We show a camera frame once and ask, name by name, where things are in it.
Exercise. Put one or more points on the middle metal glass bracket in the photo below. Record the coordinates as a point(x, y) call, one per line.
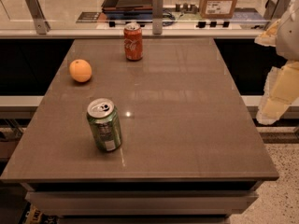
point(157, 16)

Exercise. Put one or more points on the cardboard box with label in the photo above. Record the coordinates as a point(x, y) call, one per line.
point(217, 9)

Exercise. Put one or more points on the dark tray stack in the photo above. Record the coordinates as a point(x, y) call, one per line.
point(130, 0)

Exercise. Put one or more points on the metal glass bracket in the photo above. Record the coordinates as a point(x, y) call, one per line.
point(157, 16)
point(274, 9)
point(41, 25)

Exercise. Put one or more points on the red cola can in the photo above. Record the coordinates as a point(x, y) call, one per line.
point(133, 41)

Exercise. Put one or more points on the right metal glass bracket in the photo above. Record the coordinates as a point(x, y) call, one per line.
point(274, 9)

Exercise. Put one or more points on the grey table drawer unit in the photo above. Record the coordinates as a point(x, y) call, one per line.
point(142, 203)

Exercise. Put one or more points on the green soda can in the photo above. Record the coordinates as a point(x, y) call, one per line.
point(104, 122)

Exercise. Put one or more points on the orange fruit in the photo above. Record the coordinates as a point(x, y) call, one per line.
point(80, 70)

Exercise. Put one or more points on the left metal glass bracket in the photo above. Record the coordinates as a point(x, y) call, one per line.
point(41, 25)

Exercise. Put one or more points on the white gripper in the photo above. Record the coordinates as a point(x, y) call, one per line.
point(289, 39)

